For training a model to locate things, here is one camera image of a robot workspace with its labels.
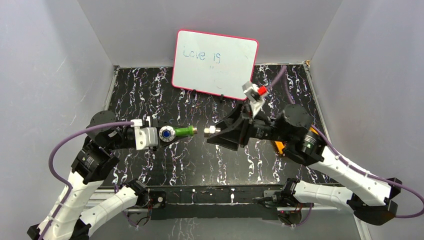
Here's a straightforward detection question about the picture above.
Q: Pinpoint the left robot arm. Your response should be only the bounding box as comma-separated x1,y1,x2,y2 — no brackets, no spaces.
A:
27,111,160,240

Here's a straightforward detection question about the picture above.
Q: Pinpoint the orange parts bin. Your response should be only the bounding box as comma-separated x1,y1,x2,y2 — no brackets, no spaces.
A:
273,141,286,156

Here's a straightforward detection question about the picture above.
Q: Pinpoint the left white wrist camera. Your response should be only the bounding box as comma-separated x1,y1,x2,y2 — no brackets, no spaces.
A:
131,116,159,151

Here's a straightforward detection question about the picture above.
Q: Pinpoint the pink framed whiteboard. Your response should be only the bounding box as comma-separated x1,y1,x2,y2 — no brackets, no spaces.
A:
171,29,259,100

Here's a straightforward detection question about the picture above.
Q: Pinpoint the silver hex nut fitting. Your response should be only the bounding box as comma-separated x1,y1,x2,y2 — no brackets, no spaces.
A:
203,125,221,138

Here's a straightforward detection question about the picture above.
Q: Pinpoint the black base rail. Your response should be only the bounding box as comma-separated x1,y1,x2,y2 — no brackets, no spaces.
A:
150,184,288,221

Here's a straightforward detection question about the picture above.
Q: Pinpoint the green water faucet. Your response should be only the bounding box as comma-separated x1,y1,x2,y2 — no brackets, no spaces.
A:
158,125,198,142

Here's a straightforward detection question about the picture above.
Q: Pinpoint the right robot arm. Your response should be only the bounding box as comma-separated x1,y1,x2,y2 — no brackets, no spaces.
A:
204,103,400,226

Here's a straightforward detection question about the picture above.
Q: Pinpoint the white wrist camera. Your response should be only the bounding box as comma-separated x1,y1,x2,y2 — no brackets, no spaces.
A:
131,116,159,151
242,81,269,118

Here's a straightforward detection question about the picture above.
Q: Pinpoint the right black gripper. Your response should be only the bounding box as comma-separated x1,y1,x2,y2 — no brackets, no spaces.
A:
206,100,293,152

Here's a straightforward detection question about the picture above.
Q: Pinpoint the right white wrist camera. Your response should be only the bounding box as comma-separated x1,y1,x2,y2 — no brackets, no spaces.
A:
242,81,269,118

